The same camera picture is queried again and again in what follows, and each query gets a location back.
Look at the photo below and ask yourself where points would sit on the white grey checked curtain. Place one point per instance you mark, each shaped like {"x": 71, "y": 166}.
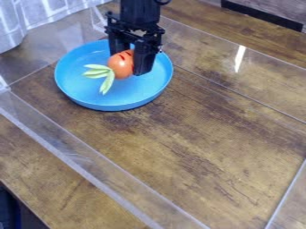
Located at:
{"x": 23, "y": 15}

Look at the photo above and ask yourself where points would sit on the blue round plastic tray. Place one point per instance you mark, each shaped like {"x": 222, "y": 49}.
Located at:
{"x": 127, "y": 93}

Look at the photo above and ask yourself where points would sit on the dark wooden furniture edge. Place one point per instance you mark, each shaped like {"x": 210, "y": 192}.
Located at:
{"x": 286, "y": 23}

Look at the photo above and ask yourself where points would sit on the orange toy carrot green leaves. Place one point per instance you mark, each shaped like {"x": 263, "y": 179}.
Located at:
{"x": 119, "y": 69}

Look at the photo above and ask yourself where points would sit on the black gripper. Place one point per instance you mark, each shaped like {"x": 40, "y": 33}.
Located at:
{"x": 134, "y": 26}

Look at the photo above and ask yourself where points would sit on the clear acrylic enclosure wall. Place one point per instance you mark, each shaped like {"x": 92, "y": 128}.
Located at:
{"x": 208, "y": 158}

